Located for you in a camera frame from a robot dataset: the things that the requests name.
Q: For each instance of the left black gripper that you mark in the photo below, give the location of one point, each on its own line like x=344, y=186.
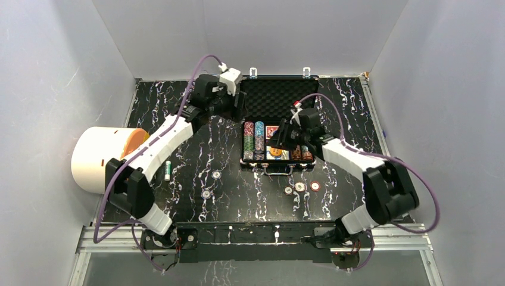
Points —
x=240, y=104

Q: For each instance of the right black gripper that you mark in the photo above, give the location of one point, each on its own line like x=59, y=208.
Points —
x=282, y=134

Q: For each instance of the blue ten chip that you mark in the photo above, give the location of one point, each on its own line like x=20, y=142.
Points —
x=216, y=174
x=206, y=194

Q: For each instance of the yellow big blind button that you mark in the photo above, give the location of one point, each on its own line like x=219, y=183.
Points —
x=275, y=152

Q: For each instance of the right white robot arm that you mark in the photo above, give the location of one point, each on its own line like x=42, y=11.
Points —
x=387, y=185

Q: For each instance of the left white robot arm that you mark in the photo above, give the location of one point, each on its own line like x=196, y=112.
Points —
x=128, y=180

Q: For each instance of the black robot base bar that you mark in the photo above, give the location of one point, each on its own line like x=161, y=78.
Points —
x=264, y=241

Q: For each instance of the black poker set case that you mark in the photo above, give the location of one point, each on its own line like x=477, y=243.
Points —
x=270, y=99

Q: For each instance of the red playing card deck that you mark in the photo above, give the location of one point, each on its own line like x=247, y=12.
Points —
x=270, y=130

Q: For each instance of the light blue orange chip row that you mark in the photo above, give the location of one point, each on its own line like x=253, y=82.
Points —
x=259, y=133

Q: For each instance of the blue playing card deck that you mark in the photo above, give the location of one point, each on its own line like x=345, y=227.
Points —
x=285, y=155

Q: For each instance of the brown orange chip row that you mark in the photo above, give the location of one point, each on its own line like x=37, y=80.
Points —
x=296, y=154

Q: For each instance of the purple red green chip row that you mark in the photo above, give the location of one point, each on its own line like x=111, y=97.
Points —
x=306, y=154

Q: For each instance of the orange hundred chip middle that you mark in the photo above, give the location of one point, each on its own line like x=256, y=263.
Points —
x=300, y=187

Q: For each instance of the orange hundred chip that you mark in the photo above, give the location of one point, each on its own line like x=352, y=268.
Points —
x=288, y=190
x=300, y=187

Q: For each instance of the orange hundred chip left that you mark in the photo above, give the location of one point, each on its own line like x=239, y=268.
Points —
x=288, y=190

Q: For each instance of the red white poker chip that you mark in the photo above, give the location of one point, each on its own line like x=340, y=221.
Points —
x=315, y=186

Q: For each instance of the white green tube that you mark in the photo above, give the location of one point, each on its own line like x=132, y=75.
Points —
x=168, y=170

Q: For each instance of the white orange cylinder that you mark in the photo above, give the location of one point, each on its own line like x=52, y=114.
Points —
x=95, y=147

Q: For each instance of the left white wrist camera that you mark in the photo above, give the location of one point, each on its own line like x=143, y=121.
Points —
x=230, y=77

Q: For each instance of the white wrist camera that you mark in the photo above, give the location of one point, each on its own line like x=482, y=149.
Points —
x=230, y=77
x=296, y=108

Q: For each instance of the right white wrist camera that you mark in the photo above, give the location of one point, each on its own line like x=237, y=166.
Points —
x=296, y=108

